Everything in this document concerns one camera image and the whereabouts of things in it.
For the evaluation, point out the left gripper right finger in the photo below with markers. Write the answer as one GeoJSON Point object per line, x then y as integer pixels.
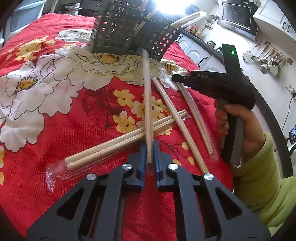
{"type": "Point", "coordinates": [204, 208]}

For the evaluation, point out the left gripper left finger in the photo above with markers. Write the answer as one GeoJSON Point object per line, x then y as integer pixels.
{"type": "Point", "coordinates": [93, 208]}

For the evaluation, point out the wooden chopstick pair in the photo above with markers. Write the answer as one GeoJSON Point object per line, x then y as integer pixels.
{"type": "Point", "coordinates": [182, 127]}
{"type": "Point", "coordinates": [149, 133]}
{"type": "Point", "coordinates": [72, 167]}

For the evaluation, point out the green sleeve forearm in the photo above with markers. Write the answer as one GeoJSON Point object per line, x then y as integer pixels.
{"type": "Point", "coordinates": [259, 186]}

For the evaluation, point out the person's right hand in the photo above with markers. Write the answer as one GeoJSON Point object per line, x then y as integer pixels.
{"type": "Point", "coordinates": [254, 137]}

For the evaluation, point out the hanging ladles and strainers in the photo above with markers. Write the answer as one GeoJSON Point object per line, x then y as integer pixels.
{"type": "Point", "coordinates": [271, 60]}

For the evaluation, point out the wooden chopstick pair on cloth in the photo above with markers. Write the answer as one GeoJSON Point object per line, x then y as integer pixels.
{"type": "Point", "coordinates": [182, 127]}

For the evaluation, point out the black range hood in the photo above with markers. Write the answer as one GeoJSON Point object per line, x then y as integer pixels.
{"type": "Point", "coordinates": [237, 15]}

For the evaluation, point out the white upper cabinet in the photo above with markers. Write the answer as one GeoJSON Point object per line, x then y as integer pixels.
{"type": "Point", "coordinates": [273, 23]}

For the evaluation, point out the red floral tablecloth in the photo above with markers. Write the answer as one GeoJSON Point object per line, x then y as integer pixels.
{"type": "Point", "coordinates": [58, 99]}

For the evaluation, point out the black plastic utensil basket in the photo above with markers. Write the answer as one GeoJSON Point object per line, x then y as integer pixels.
{"type": "Point", "coordinates": [121, 28]}

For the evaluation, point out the right pastel drawer tower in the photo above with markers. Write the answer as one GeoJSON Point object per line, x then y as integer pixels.
{"type": "Point", "coordinates": [23, 15]}

